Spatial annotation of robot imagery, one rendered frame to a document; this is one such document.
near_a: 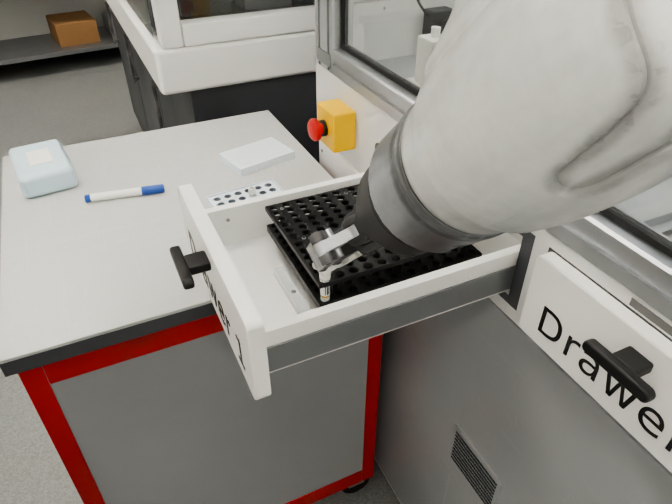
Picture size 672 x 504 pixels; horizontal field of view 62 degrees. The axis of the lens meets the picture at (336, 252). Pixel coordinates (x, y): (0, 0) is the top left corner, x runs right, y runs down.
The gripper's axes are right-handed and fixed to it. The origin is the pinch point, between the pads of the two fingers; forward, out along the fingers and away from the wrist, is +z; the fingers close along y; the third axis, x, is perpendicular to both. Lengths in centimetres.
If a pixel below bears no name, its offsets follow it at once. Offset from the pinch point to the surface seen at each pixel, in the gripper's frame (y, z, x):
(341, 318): -1.2, 4.3, -6.4
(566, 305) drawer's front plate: 19.0, -3.7, -15.6
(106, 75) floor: 31, 320, 192
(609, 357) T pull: 15.0, -10.5, -19.8
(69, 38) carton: 20, 322, 225
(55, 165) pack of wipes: -21, 56, 40
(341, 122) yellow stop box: 23.8, 32.2, 21.4
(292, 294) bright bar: -2.5, 13.0, -1.6
